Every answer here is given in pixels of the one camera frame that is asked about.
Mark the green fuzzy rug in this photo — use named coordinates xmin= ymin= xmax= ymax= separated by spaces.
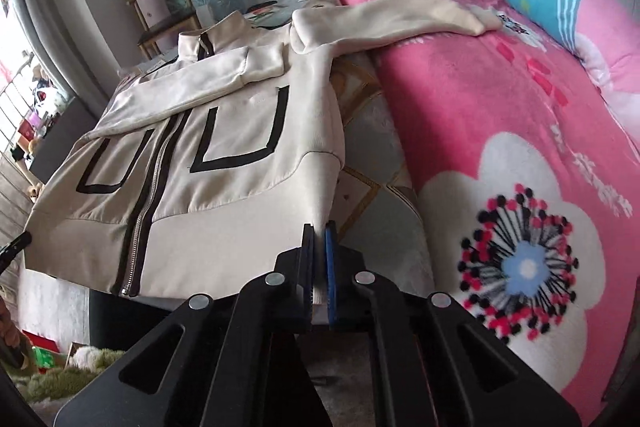
xmin=25 ymin=347 xmax=131 ymax=403

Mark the clear plastic container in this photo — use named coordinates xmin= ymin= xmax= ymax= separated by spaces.
xmin=207 ymin=0 xmax=248 ymax=20

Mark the cream zip jacket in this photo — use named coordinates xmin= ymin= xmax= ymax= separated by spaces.
xmin=22 ymin=0 xmax=503 ymax=325

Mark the metal window railing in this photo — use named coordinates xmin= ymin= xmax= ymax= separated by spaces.
xmin=0 ymin=51 xmax=51 ymax=253

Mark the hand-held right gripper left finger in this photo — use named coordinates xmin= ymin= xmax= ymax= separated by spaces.
xmin=54 ymin=223 xmax=317 ymax=427

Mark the wooden chair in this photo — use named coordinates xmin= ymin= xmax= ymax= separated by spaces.
xmin=125 ymin=0 xmax=203 ymax=60

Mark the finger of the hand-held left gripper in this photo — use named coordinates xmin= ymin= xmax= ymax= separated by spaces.
xmin=0 ymin=232 xmax=33 ymax=273

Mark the red box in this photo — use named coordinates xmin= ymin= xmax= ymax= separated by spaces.
xmin=22 ymin=332 xmax=68 ymax=373

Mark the pink floral blanket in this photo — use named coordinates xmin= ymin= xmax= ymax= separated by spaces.
xmin=320 ymin=0 xmax=640 ymax=425

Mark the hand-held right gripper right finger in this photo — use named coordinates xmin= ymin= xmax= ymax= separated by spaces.
xmin=324 ymin=222 xmax=583 ymax=427

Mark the grey picture-print bed sheet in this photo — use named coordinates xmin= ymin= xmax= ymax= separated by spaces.
xmin=115 ymin=0 xmax=436 ymax=300

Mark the dark grey cabinet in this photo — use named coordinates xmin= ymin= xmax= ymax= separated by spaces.
xmin=27 ymin=94 xmax=103 ymax=185

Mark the grey curtain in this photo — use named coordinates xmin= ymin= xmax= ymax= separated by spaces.
xmin=10 ymin=0 xmax=113 ymax=118

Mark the pale pink bin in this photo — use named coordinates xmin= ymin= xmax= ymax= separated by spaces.
xmin=129 ymin=0 xmax=173 ymax=25

